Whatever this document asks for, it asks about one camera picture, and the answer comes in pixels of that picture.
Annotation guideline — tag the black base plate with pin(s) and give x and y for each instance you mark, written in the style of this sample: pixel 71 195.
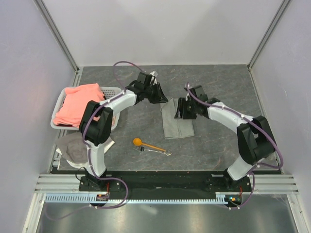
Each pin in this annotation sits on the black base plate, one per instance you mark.
pixel 210 181

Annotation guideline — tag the left aluminium frame post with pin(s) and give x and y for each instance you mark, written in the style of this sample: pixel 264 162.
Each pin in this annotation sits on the left aluminium frame post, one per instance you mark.
pixel 56 33

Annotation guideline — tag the grey and white cloth pile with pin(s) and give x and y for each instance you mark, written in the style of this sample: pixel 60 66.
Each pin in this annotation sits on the grey and white cloth pile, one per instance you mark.
pixel 79 153

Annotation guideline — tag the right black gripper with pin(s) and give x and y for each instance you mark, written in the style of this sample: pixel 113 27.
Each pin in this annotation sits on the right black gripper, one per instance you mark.
pixel 182 104

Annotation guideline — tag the salmon pink folded cloth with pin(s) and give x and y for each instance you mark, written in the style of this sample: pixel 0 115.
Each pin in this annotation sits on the salmon pink folded cloth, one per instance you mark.
pixel 75 102

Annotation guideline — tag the grey cloth napkin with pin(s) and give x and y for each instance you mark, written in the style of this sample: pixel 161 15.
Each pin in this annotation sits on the grey cloth napkin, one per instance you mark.
pixel 174 128

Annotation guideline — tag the clear-handled metal fork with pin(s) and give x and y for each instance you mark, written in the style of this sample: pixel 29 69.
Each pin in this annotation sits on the clear-handled metal fork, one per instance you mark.
pixel 142 149

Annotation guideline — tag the blue-grey cable duct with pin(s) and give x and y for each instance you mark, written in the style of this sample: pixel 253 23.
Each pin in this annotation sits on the blue-grey cable duct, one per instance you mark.
pixel 100 199

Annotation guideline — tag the right aluminium frame post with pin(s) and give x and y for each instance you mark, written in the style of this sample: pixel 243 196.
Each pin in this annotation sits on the right aluminium frame post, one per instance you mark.
pixel 268 33

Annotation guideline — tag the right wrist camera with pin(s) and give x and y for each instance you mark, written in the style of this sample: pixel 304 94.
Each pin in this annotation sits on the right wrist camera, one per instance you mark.
pixel 188 97

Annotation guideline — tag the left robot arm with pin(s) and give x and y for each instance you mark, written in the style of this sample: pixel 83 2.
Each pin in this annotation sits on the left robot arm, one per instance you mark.
pixel 96 123

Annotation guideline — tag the aluminium frame post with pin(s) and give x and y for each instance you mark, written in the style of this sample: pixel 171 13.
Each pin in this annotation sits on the aluminium frame post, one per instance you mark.
pixel 56 33
pixel 268 33

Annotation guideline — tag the beige patterned cloth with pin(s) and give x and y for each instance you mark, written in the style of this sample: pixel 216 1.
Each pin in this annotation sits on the beige patterned cloth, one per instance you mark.
pixel 115 120

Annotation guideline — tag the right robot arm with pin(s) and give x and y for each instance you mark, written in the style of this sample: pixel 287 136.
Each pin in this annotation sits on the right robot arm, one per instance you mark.
pixel 254 136

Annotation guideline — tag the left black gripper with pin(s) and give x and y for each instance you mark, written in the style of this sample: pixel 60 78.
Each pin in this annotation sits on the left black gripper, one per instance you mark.
pixel 157 87

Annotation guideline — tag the orange plastic spoon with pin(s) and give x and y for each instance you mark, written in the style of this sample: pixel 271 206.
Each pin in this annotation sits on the orange plastic spoon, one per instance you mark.
pixel 138 142

